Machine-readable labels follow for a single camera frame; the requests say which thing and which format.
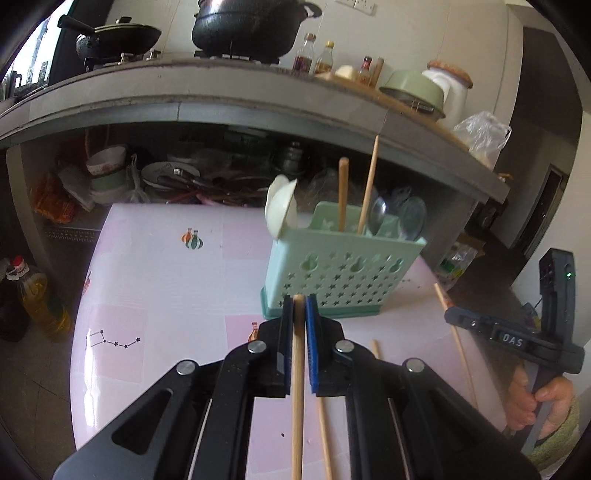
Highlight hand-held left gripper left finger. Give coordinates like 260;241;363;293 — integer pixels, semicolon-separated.
52;294;296;480

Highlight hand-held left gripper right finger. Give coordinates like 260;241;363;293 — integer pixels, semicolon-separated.
304;294;541;480

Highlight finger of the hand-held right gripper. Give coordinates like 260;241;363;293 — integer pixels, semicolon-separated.
444;307;490;335

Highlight green star-cut utensil holder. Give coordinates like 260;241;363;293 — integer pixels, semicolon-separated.
261;200;428;320

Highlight white rice paddle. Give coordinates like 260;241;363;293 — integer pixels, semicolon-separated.
265;179;291;239

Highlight person's right hand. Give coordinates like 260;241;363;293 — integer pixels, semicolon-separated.
505;364;575;430

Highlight green packet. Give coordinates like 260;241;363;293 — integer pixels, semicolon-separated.
438;244;478;287

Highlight clear plastic bag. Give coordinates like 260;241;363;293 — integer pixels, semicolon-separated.
452;111;512;169

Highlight small steel pot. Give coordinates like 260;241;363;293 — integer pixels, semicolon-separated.
277;141;305;174

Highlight white jar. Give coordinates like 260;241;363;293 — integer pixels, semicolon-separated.
422;69;469;132

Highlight white plate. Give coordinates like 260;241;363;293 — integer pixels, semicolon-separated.
141;161;201;190

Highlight green enamel bowl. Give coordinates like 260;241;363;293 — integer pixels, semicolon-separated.
379;69;445;114

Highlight woven jar lid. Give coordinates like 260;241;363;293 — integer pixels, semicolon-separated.
427;60;474;88

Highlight yellow cooking oil bottle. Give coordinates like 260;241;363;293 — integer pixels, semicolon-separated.
4;256;72;342

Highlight wooden cutting board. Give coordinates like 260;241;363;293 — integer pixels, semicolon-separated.
316;71;462;139

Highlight stack of bowls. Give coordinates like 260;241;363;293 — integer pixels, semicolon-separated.
85;144;129;204

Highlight grey concrete kitchen counter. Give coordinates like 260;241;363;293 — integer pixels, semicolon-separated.
0;58;511;204

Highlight red snack packets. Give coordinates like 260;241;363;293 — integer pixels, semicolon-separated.
32;173;77;224

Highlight yellow label vinegar bottle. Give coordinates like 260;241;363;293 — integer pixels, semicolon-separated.
314;41;335;75

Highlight dark sauce bottle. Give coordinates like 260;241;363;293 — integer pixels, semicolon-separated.
292;33;318;73

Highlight gas stove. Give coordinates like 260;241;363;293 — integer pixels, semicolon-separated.
194;48;282;65

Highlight black cooking pot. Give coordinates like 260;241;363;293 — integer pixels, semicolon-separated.
191;0;322;63

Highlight black wok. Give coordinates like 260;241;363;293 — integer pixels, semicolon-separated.
58;15;162;58

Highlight metal wire rack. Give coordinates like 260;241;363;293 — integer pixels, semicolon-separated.
44;224;100;243

